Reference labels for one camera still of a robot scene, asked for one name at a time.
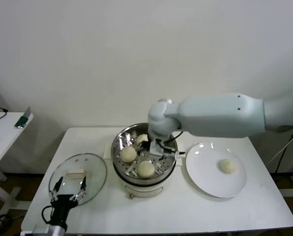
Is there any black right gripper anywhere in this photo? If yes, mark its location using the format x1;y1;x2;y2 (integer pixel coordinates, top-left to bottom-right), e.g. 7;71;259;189
135;140;168;164

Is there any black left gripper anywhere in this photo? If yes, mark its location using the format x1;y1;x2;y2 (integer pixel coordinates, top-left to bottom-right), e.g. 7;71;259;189
49;176;87;228

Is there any white steamed baozi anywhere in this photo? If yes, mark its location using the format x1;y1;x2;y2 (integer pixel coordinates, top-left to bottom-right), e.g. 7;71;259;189
120;147;137;163
136;134;149;146
137;161;156;179
218;158;237;175

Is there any glass lid with white handle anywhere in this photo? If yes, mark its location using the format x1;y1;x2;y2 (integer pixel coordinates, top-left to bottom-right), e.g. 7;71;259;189
48;152;108;206

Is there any stainless steel steamer basket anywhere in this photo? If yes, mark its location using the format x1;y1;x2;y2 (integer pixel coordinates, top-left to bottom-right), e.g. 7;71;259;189
103;122;186;182

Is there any white electric cooker pot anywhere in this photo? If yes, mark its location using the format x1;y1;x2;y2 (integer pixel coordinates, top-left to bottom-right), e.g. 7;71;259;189
103;144;186;200

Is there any white round plate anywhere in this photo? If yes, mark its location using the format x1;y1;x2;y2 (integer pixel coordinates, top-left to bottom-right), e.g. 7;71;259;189
185;142;247;198

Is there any white side table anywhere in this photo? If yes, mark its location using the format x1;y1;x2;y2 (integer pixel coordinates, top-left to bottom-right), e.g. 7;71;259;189
0;112;35;217

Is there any green circuit board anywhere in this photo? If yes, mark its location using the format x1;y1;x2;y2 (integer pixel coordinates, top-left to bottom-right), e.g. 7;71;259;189
14;107;34;130

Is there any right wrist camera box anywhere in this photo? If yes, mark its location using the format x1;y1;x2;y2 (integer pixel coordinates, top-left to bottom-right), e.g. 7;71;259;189
150;139;168;156

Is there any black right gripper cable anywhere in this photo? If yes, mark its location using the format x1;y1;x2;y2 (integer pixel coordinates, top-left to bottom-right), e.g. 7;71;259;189
164;131;187;158

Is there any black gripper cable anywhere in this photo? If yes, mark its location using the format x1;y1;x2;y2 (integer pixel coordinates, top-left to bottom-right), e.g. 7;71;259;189
164;131;187;158
41;205;56;224

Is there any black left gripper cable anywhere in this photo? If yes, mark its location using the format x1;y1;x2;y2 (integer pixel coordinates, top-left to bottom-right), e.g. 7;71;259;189
41;205;56;224

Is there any black cable coil on floor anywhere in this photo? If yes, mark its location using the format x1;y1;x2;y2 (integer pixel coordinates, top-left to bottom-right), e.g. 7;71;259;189
0;214;13;229

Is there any white hanging cable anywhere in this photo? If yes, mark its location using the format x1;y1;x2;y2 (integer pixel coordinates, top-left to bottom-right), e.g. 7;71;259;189
264;139;293;166

